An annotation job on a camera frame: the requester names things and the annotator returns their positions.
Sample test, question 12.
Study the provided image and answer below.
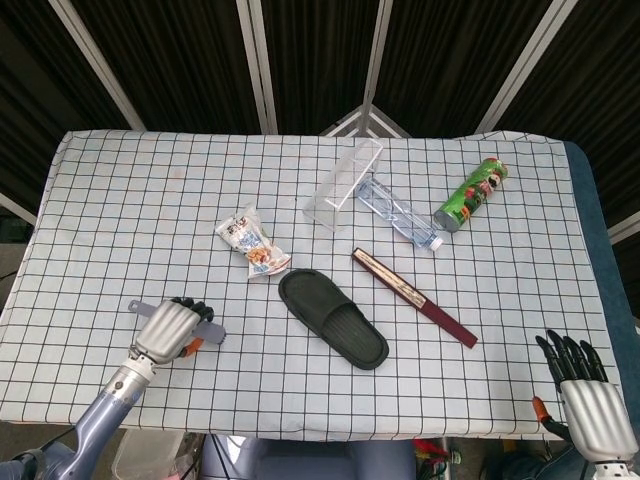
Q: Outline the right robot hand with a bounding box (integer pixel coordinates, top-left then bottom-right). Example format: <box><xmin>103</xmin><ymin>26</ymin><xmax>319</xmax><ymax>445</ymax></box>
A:
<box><xmin>531</xmin><ymin>329</ymin><xmax>632</xmax><ymax>464</ymax></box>

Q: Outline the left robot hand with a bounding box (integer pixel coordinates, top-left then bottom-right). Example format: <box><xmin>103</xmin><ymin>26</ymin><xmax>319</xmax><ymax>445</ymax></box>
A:
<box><xmin>130</xmin><ymin>295</ymin><xmax>217</xmax><ymax>365</ymax></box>

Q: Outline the dark green slipper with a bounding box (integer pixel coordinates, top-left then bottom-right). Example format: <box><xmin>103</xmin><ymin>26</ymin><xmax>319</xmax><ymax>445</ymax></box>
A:
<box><xmin>277</xmin><ymin>268</ymin><xmax>391</xmax><ymax>371</ymax></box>

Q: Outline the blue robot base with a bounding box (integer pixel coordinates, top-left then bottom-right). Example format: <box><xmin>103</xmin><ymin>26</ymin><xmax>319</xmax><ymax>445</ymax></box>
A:
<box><xmin>199</xmin><ymin>433</ymin><xmax>417</xmax><ymax>480</ymax></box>

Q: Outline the white checkered tablecloth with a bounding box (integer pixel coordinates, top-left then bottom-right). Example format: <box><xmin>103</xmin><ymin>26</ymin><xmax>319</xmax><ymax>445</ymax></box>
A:
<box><xmin>0</xmin><ymin>129</ymin><xmax>632</xmax><ymax>442</ymax></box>

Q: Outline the crumpled snack bag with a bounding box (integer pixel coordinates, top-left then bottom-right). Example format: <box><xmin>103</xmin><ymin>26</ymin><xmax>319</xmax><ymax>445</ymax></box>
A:
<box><xmin>214</xmin><ymin>203</ymin><xmax>293</xmax><ymax>281</ymax></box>

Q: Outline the clear plastic storage bin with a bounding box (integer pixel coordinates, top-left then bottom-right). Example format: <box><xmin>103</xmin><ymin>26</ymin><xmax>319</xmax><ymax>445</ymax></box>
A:
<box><xmin>113</xmin><ymin>428</ymin><xmax>186</xmax><ymax>480</ymax></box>

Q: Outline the blue table pad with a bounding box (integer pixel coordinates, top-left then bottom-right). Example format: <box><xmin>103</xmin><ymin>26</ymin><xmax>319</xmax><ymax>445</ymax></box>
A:
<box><xmin>564</xmin><ymin>141</ymin><xmax>640</xmax><ymax>441</ymax></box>

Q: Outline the dark red folding fan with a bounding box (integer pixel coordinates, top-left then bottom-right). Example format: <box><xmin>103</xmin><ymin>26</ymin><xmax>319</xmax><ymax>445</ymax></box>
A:
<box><xmin>351</xmin><ymin>247</ymin><xmax>479</xmax><ymax>350</ymax></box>

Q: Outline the clear plastic box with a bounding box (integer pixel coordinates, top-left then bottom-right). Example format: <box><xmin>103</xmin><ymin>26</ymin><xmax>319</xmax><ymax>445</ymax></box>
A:
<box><xmin>303</xmin><ymin>138</ymin><xmax>385</xmax><ymax>234</ymax></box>

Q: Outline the green chips can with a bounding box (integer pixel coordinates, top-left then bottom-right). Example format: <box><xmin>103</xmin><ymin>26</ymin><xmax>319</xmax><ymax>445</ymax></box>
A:
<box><xmin>433</xmin><ymin>157</ymin><xmax>511</xmax><ymax>234</ymax></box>

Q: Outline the clear plastic water bottle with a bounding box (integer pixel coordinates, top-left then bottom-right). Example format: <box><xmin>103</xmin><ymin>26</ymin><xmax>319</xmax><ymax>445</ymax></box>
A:
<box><xmin>355</xmin><ymin>179</ymin><xmax>445</xmax><ymax>251</ymax></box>

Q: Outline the black folding screen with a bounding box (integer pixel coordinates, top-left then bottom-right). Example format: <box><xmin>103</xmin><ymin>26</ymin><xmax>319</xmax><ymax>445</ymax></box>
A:
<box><xmin>0</xmin><ymin>0</ymin><xmax>640</xmax><ymax>246</ymax></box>

